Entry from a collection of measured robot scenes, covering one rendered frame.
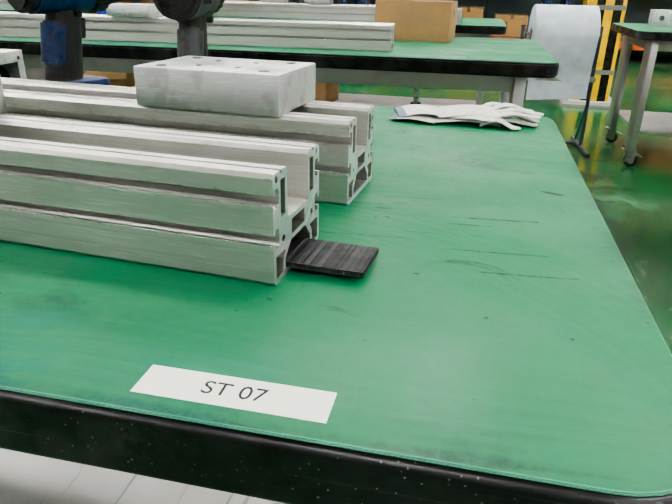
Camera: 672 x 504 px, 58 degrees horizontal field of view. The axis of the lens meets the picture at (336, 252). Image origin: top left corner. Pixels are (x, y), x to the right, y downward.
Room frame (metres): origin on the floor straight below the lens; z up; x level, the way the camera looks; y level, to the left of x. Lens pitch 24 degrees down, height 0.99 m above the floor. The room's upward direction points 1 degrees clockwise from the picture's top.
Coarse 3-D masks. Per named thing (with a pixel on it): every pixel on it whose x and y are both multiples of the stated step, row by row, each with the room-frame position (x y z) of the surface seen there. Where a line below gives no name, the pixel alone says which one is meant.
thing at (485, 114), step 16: (400, 112) 1.02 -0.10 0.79; (416, 112) 1.00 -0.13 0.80; (432, 112) 1.01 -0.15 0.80; (448, 112) 1.01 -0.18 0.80; (464, 112) 0.99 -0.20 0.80; (480, 112) 0.99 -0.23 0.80; (496, 112) 1.00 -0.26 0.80; (512, 112) 0.98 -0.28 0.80; (528, 112) 1.00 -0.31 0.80; (512, 128) 0.95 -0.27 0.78
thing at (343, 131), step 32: (32, 96) 0.69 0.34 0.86; (64, 96) 0.69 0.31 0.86; (96, 96) 0.69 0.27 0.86; (128, 96) 0.74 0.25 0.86; (160, 128) 0.64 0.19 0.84; (192, 128) 0.64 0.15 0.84; (224, 128) 0.63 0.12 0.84; (256, 128) 0.61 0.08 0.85; (288, 128) 0.60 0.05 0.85; (320, 128) 0.59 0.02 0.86; (352, 128) 0.59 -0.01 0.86; (320, 160) 0.59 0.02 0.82; (352, 160) 0.60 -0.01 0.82; (320, 192) 0.59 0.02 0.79; (352, 192) 0.60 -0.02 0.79
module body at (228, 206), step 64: (0, 128) 0.56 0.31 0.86; (64, 128) 0.54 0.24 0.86; (128, 128) 0.54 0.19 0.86; (0, 192) 0.47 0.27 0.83; (64, 192) 0.45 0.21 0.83; (128, 192) 0.43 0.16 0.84; (192, 192) 0.43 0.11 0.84; (256, 192) 0.40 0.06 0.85; (128, 256) 0.44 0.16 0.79; (192, 256) 0.42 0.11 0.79; (256, 256) 0.40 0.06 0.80
